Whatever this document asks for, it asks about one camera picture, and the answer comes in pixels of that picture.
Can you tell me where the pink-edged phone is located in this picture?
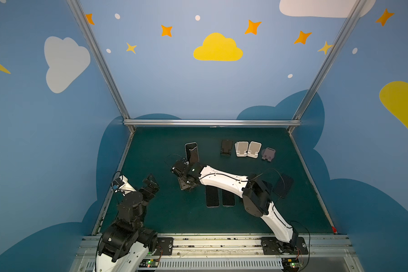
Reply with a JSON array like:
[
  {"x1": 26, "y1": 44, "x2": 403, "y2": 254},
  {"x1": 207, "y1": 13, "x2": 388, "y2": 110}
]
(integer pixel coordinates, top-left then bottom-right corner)
[{"x1": 205, "y1": 186, "x2": 220, "y2": 208}]

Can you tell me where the aluminium back frame bar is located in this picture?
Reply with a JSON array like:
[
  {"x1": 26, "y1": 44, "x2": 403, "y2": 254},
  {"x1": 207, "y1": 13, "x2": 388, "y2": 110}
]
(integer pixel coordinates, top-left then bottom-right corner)
[{"x1": 123, "y1": 119, "x2": 301, "y2": 127}]

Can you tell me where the aluminium front rail assembly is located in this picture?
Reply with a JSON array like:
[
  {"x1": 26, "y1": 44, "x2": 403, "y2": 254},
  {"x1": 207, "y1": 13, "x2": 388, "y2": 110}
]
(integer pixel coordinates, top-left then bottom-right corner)
[{"x1": 69, "y1": 233, "x2": 364, "y2": 272}]

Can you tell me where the aluminium right frame post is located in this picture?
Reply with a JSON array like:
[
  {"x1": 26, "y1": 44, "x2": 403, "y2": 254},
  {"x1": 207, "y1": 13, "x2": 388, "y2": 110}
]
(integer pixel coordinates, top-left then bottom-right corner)
[{"x1": 287, "y1": 0, "x2": 367, "y2": 135}]

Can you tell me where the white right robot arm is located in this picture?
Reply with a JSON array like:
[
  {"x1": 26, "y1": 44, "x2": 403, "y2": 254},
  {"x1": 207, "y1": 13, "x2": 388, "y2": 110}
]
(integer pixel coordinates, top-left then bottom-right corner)
[{"x1": 171, "y1": 160, "x2": 298, "y2": 247}]

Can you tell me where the black front-left phone stand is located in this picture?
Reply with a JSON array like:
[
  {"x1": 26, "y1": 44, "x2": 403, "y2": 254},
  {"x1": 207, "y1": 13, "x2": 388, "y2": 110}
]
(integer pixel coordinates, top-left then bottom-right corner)
[{"x1": 178, "y1": 177, "x2": 199, "y2": 191}]

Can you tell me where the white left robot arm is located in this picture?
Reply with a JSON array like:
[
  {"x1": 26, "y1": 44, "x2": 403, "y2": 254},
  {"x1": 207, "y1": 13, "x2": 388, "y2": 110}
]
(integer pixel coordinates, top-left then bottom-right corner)
[{"x1": 93, "y1": 174, "x2": 160, "y2": 272}]

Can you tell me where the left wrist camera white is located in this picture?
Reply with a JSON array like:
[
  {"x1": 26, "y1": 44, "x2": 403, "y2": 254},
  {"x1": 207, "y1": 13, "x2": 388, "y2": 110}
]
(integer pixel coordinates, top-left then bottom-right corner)
[{"x1": 111, "y1": 175, "x2": 137, "y2": 196}]

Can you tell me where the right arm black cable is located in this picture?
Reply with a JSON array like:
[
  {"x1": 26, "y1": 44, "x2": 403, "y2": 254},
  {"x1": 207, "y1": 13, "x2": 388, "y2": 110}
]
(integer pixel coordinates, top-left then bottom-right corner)
[{"x1": 164, "y1": 152, "x2": 312, "y2": 269}]

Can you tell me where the white phone stand middle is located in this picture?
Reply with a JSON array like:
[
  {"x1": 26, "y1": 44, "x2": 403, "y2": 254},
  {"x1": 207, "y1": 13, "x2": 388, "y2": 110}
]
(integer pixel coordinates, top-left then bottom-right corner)
[{"x1": 235, "y1": 141, "x2": 249, "y2": 157}]

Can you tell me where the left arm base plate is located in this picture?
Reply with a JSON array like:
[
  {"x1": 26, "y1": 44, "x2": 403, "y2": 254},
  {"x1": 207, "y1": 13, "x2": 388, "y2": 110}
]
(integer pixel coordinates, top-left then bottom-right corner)
[{"x1": 153, "y1": 237, "x2": 174, "y2": 256}]

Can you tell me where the aluminium frame post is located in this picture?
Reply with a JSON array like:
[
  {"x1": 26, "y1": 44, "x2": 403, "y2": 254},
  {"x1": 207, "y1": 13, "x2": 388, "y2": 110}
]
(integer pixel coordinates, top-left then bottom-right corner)
[
  {"x1": 287, "y1": 0, "x2": 367, "y2": 135},
  {"x1": 66, "y1": 0, "x2": 130, "y2": 121}
]

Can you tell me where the white folding phone stand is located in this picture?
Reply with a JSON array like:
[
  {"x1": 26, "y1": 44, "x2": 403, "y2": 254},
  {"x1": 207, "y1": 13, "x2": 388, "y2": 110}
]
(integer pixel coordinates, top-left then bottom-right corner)
[{"x1": 247, "y1": 141, "x2": 262, "y2": 159}]

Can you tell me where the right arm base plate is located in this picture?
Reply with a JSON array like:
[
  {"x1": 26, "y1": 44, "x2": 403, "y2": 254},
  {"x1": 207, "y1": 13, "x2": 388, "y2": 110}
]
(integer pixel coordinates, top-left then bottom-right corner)
[{"x1": 261, "y1": 237, "x2": 309, "y2": 255}]

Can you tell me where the black phone from stand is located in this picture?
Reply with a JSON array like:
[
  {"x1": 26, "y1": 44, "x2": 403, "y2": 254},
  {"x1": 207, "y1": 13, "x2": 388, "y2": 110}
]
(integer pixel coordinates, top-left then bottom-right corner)
[{"x1": 273, "y1": 173, "x2": 294, "y2": 198}]

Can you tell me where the black phone stand back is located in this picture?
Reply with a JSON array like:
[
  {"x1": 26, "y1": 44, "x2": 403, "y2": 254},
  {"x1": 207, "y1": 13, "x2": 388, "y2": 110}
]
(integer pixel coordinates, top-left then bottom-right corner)
[{"x1": 221, "y1": 139, "x2": 233, "y2": 156}]

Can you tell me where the aluminium left frame post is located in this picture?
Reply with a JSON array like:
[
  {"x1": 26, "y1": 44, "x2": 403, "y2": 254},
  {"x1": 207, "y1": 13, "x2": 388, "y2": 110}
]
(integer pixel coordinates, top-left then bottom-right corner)
[{"x1": 66, "y1": 0, "x2": 130, "y2": 121}]

